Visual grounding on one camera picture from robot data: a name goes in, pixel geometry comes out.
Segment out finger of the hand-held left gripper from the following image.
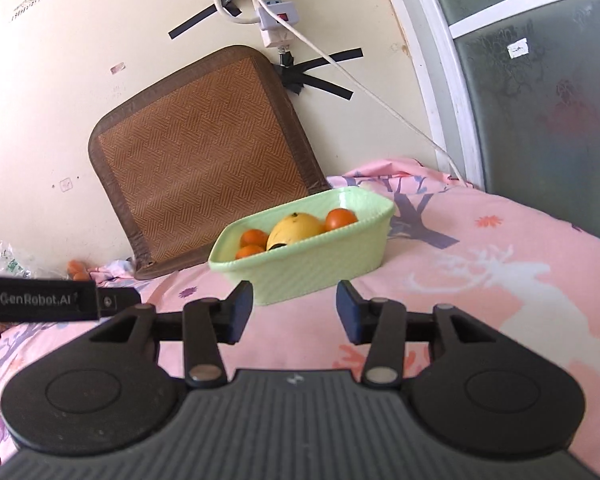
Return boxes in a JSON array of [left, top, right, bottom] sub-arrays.
[[96, 287, 143, 319]]

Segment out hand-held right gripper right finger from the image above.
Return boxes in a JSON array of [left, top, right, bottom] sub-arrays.
[[335, 279, 498, 388]]

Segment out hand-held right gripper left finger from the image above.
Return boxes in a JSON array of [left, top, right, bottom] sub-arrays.
[[87, 280, 254, 388]]

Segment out light green plastic basket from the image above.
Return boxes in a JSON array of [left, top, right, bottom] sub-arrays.
[[207, 186, 396, 306]]

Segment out large yellow grapefruit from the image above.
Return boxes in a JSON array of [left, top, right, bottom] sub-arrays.
[[266, 212, 327, 252]]

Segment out clear plastic bag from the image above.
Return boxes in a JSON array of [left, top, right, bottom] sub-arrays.
[[0, 239, 47, 281]]

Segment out pink printed blanket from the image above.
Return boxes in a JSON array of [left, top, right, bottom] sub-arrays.
[[0, 156, 600, 480]]

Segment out brown woven seat mat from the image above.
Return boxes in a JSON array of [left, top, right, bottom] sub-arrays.
[[87, 45, 334, 281]]

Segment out black tape strips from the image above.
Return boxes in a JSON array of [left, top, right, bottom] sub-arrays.
[[274, 47, 365, 102]]

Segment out black tape strip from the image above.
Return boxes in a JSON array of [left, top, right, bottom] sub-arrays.
[[168, 2, 242, 41]]

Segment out frosted window glass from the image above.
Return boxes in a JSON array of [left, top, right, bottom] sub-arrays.
[[419, 0, 600, 257]]

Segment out white power strip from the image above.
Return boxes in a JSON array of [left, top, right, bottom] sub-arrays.
[[250, 0, 302, 49]]

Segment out white power cable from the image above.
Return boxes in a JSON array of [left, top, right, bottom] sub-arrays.
[[250, 0, 467, 184]]

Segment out white window frame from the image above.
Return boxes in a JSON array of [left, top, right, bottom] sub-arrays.
[[374, 0, 487, 192]]

